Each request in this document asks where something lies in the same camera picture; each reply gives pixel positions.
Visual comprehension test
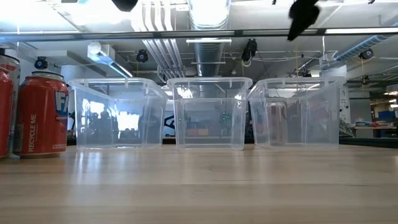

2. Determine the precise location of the white cylindrical ceiling lamp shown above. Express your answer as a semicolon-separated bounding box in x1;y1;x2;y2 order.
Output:
86;41;108;57

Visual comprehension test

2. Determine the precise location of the background work table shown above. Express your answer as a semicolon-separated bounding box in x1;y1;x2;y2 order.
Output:
351;125;398;138

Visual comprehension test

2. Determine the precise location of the clear plastic bin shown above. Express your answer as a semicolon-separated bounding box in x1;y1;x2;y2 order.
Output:
248;77;346;149
68;77;169;152
166;77;253;151

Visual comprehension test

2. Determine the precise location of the silver ventilation duct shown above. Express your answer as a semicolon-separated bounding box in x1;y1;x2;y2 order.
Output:
188;0;233;98

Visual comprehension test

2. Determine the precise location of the red Fanta can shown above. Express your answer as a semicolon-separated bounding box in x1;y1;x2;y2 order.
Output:
12;70;70;159
0;63;14;159

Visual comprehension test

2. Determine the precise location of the black ceiling spotlight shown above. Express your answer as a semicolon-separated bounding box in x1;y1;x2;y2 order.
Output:
34;56;49;70
241;39;258;62
136;49;149;63
359;48;374;60

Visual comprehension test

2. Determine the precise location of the blue box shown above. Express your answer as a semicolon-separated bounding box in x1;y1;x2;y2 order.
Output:
377;110;397;119

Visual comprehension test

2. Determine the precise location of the blue ceiling duct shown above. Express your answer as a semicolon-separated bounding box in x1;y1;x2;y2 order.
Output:
333;33;398;62

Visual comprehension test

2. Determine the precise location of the white ceiling conduit bundle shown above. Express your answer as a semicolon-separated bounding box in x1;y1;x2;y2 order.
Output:
130;0;187;80

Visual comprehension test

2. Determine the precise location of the fluorescent tube light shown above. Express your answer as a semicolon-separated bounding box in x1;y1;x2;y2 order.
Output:
185;38;233;44

